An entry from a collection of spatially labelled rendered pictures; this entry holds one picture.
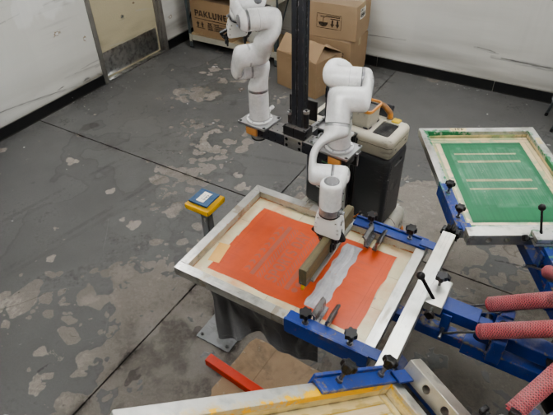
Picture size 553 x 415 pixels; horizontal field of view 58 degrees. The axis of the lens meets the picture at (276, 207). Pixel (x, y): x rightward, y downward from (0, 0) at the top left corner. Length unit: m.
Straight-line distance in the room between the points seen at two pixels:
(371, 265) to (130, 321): 1.63
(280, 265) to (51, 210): 2.45
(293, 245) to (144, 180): 2.28
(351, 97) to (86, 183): 2.90
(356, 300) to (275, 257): 0.37
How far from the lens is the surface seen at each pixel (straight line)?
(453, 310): 1.77
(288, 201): 2.17
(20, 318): 3.38
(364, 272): 1.93
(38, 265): 3.65
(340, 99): 1.70
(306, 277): 1.69
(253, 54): 2.19
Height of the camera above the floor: 2.36
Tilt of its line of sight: 40 degrees down
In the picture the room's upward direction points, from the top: 2 degrees counter-clockwise
